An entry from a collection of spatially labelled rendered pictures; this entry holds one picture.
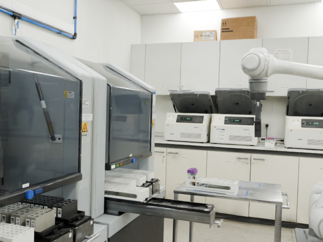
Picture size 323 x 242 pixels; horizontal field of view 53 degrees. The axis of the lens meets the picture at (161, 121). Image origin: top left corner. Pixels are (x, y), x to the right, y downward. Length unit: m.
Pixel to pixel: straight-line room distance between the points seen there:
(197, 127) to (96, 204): 2.46
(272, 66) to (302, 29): 3.16
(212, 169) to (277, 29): 2.02
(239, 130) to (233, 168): 0.46
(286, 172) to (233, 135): 0.71
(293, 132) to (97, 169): 2.66
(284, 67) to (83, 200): 1.06
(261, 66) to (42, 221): 1.06
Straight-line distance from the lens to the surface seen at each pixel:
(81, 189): 1.53
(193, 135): 3.95
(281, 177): 3.90
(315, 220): 1.43
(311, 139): 3.87
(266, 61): 1.45
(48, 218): 1.35
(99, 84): 1.61
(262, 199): 1.85
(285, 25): 4.61
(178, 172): 4.06
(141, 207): 1.67
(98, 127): 1.60
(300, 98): 4.13
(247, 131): 3.86
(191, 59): 4.31
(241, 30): 4.32
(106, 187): 1.75
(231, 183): 1.89
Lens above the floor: 1.28
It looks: 2 degrees down
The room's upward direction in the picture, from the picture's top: 2 degrees clockwise
